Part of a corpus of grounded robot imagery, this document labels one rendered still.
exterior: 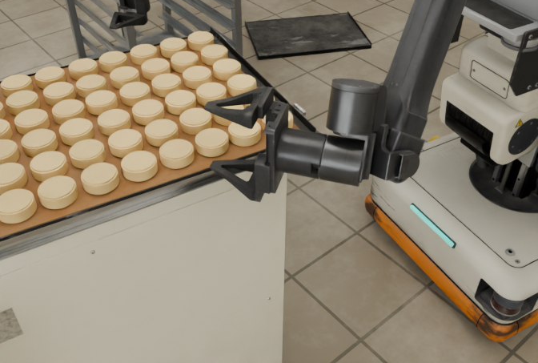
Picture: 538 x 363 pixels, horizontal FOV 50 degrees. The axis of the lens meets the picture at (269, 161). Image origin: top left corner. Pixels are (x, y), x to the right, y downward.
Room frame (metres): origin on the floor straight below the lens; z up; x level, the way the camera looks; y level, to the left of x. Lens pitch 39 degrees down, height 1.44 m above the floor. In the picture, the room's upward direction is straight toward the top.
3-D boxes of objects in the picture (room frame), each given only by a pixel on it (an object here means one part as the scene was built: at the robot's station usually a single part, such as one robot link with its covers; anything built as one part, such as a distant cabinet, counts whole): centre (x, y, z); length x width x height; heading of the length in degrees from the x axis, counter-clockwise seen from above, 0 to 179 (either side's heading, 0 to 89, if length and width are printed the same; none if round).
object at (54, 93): (0.83, 0.35, 0.91); 0.05 x 0.05 x 0.02
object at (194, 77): (0.88, 0.13, 0.91); 0.05 x 0.05 x 0.02
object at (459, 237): (1.33, -0.76, 0.16); 0.67 x 0.64 x 0.25; 118
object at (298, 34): (2.83, -0.20, 0.02); 0.60 x 0.40 x 0.03; 102
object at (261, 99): (0.59, 0.03, 1.02); 0.09 x 0.07 x 0.07; 73
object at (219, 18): (2.34, 0.33, 0.42); 0.64 x 0.03 x 0.03; 37
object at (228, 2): (2.34, 0.33, 0.51); 0.64 x 0.03 x 0.03; 37
